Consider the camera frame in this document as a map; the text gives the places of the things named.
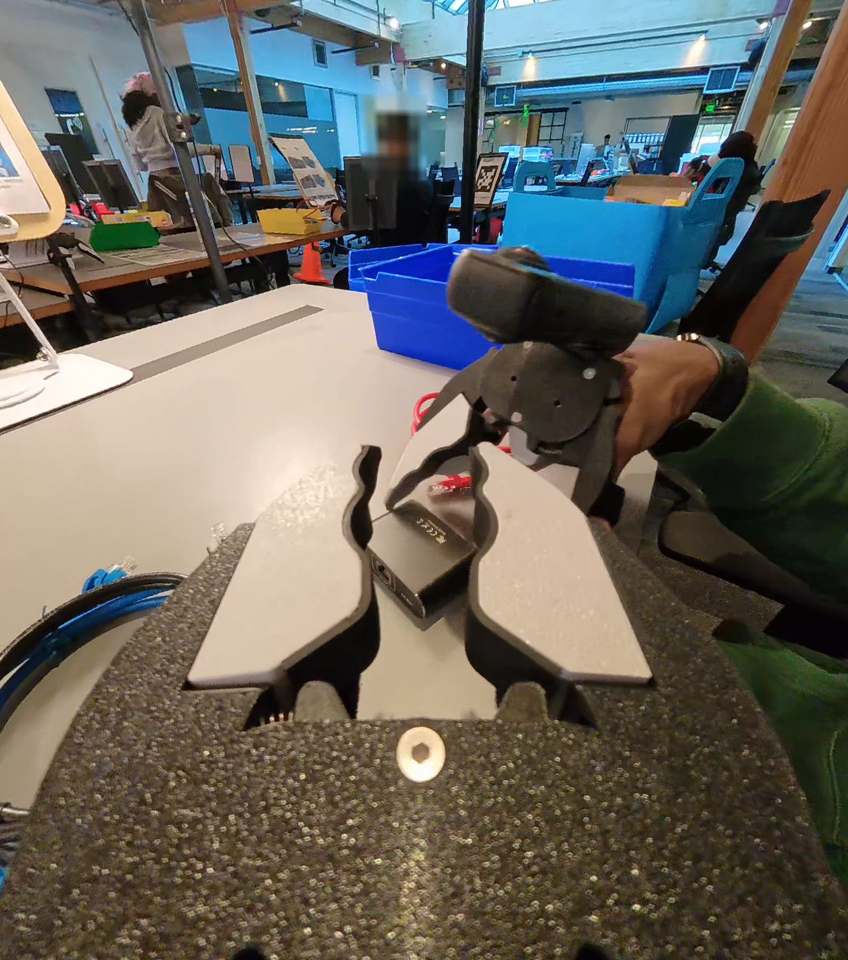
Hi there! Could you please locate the black and white tag board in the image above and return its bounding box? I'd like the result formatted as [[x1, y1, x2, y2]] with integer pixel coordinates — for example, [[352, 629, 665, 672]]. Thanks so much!
[[469, 150, 509, 211]]

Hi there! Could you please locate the black ethernet adapter hub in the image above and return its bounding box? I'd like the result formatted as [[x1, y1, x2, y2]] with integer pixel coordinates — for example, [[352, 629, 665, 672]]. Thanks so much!
[[364, 503, 482, 628]]

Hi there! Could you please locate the person in green jacket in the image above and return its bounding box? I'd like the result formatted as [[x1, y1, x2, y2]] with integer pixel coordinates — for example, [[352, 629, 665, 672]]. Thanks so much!
[[657, 192, 848, 658]]

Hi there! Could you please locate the wooden work table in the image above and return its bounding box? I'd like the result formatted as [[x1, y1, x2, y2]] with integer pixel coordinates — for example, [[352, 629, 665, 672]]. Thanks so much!
[[0, 222, 347, 343]]

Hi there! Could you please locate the green box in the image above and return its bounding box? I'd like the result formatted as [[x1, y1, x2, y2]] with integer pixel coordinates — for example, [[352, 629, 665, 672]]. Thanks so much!
[[90, 219, 163, 253]]

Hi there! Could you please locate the white sign board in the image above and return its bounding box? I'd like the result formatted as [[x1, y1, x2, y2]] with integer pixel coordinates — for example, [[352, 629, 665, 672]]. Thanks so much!
[[270, 135, 340, 208]]

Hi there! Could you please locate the blue plastic bin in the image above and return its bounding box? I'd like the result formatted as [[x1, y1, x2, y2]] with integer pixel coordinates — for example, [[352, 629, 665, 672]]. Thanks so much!
[[346, 240, 638, 373]]

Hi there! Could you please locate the yellow box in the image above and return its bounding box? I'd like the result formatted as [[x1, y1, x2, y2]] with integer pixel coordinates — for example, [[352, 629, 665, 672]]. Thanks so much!
[[256, 207, 329, 238]]

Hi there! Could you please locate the orange traffic cone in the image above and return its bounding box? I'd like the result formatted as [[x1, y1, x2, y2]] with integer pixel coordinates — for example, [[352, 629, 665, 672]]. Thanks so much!
[[294, 240, 332, 286]]

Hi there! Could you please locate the blue ethernet cable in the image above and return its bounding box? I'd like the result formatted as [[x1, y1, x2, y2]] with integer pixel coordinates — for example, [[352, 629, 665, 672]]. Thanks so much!
[[0, 563, 178, 904]]

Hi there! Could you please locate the red ethernet cable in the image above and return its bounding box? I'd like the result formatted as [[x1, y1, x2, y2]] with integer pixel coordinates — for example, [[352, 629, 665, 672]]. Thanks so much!
[[409, 390, 515, 499]]

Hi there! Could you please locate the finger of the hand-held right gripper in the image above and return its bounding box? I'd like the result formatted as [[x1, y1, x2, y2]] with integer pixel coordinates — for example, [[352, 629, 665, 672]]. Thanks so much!
[[522, 450, 593, 514], [384, 402, 497, 514]]

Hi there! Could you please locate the black metal pole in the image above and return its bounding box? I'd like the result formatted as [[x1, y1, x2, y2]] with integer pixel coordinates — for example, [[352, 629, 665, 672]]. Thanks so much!
[[121, 0, 235, 304], [457, 0, 490, 249]]

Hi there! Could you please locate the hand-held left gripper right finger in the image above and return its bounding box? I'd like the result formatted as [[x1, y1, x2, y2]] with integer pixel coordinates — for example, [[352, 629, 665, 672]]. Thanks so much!
[[465, 443, 653, 690]]

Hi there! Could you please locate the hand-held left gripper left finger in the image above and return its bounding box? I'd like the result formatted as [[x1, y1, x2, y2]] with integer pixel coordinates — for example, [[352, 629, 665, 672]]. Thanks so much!
[[187, 446, 382, 690]]

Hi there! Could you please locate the person's right hand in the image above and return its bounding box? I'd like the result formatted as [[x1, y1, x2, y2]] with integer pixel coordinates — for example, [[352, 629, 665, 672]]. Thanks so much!
[[609, 333, 725, 469]]

